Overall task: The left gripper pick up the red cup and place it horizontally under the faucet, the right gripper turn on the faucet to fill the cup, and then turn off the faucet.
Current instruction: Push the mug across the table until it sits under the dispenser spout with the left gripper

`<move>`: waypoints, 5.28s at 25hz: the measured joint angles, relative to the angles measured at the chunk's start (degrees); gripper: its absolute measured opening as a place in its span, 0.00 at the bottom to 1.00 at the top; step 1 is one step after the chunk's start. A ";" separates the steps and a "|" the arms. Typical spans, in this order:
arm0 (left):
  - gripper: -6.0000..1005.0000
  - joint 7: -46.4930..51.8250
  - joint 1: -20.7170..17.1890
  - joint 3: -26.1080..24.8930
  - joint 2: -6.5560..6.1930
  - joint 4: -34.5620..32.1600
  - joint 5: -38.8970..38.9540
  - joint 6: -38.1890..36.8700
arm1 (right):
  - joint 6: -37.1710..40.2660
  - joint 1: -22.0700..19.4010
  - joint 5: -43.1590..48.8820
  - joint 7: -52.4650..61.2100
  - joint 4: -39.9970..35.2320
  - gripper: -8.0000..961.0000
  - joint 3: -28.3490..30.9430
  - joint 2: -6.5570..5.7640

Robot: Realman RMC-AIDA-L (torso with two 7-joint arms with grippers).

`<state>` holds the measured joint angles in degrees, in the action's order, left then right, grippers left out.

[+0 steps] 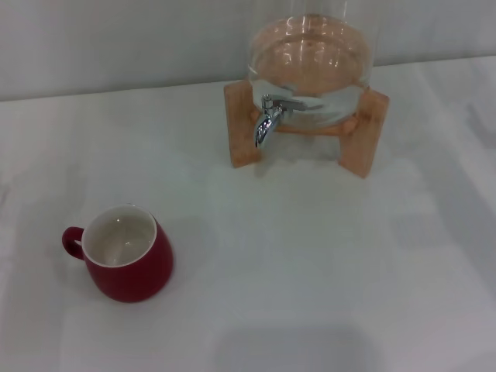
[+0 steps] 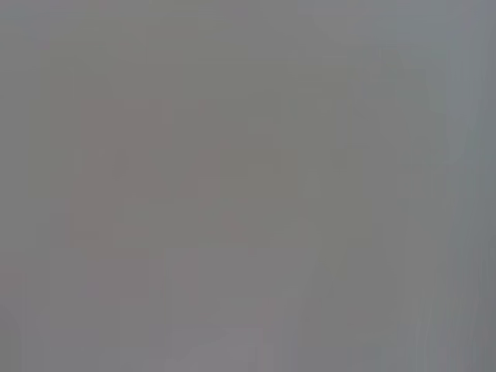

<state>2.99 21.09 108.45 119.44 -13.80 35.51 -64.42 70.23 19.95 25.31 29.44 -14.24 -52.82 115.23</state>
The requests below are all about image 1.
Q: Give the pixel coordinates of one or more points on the red ceramic cup white inside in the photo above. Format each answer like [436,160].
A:
[131,271]

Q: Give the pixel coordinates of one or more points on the chrome dispenser faucet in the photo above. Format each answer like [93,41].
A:
[264,124]

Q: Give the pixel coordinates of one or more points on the wooden dispenser stand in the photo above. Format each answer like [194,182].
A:
[240,131]

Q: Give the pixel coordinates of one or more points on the clear glass water dispenser jar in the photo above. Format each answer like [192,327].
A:
[310,50]

